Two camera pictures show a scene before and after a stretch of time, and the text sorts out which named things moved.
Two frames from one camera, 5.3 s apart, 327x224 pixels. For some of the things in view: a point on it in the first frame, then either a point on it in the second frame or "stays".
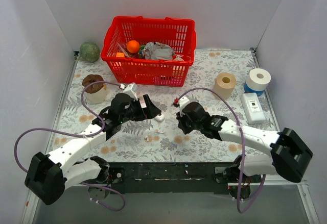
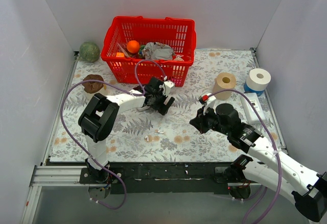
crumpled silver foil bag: x=157 y=51 stays
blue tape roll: x=247 y=90 stays
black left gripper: x=144 y=107 -> x=161 y=103
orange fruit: x=133 y=46 stays
